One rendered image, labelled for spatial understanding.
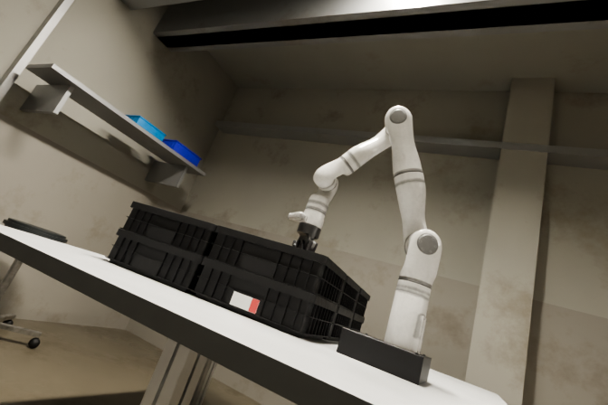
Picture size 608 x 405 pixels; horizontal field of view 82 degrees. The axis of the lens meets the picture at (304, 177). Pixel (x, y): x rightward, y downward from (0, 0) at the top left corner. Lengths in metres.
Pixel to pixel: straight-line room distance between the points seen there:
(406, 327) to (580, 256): 2.14
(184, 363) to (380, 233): 2.48
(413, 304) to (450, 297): 1.84
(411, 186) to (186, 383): 0.77
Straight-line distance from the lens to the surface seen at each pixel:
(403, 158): 1.15
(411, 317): 1.04
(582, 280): 3.00
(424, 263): 1.06
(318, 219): 1.14
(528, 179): 2.99
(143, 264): 1.34
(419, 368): 1.00
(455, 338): 2.85
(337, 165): 1.18
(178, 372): 0.74
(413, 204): 1.13
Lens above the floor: 0.78
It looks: 19 degrees up
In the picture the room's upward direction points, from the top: 20 degrees clockwise
